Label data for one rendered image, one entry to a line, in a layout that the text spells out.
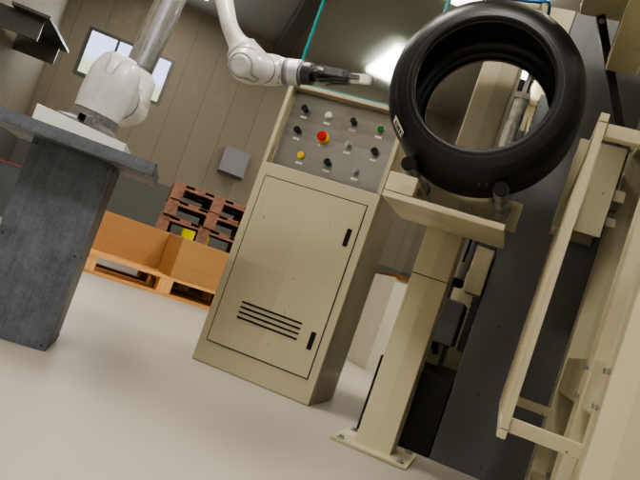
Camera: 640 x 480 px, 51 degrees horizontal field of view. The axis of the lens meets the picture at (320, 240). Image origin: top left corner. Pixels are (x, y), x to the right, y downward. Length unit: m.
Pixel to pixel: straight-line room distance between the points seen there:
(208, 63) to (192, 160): 1.44
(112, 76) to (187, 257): 3.13
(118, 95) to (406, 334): 1.23
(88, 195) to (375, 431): 1.21
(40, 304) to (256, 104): 8.14
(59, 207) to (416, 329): 1.22
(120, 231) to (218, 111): 4.74
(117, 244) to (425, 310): 3.68
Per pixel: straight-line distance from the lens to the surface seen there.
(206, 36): 10.26
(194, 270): 5.28
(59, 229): 2.19
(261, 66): 2.14
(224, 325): 2.85
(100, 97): 2.26
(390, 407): 2.33
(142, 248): 5.64
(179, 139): 9.93
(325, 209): 2.77
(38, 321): 2.22
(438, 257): 2.32
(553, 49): 2.08
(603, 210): 2.29
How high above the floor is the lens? 0.47
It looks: 4 degrees up
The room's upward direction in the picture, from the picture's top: 19 degrees clockwise
